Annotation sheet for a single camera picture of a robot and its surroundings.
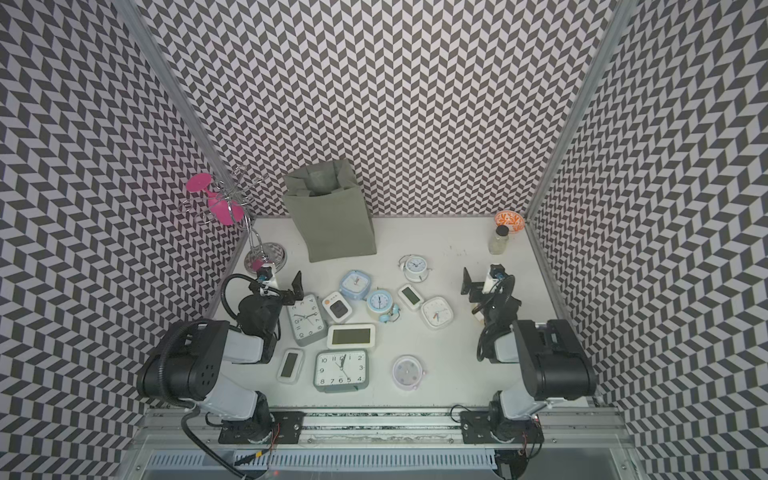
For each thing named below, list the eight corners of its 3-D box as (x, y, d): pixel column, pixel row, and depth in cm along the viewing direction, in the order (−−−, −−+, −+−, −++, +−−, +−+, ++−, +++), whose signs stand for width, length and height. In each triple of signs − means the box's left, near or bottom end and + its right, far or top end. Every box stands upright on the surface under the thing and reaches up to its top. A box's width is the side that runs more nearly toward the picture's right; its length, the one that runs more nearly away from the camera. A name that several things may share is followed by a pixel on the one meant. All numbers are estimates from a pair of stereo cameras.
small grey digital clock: (277, 384, 81) (274, 381, 79) (285, 351, 86) (282, 348, 84) (298, 384, 81) (296, 381, 79) (305, 351, 86) (303, 348, 84)
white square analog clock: (431, 332, 89) (432, 329, 87) (417, 306, 95) (418, 302, 93) (456, 321, 91) (457, 317, 90) (441, 296, 97) (442, 293, 95)
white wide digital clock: (326, 351, 86) (324, 347, 83) (330, 328, 90) (328, 323, 87) (375, 351, 86) (374, 347, 83) (376, 328, 90) (375, 323, 87)
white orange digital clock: (337, 325, 90) (335, 321, 88) (321, 305, 95) (319, 300, 92) (354, 312, 93) (353, 308, 91) (338, 293, 97) (337, 289, 95)
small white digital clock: (412, 311, 94) (412, 306, 92) (398, 293, 99) (398, 288, 96) (423, 304, 96) (423, 299, 94) (408, 286, 100) (408, 281, 98)
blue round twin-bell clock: (384, 328, 90) (384, 323, 87) (365, 302, 95) (364, 297, 92) (403, 315, 92) (403, 310, 90) (383, 290, 98) (382, 285, 95)
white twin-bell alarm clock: (413, 287, 100) (414, 279, 96) (397, 266, 105) (397, 258, 101) (431, 276, 103) (432, 268, 99) (414, 257, 108) (415, 248, 104)
